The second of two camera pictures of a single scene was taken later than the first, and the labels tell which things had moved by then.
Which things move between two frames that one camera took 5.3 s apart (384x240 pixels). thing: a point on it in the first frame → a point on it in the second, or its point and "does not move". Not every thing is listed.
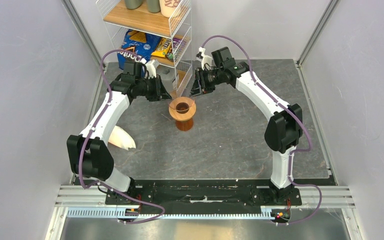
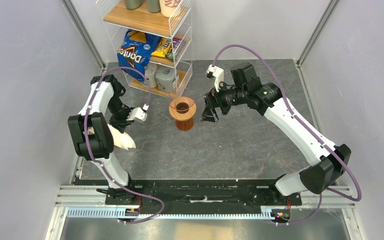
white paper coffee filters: [119, 137] does not move
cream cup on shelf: [167, 7] does not move
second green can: [153, 6] does not move
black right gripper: [199, 86] → [214, 98]
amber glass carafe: [184, 125] does not move
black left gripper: [160, 92] → [120, 124]
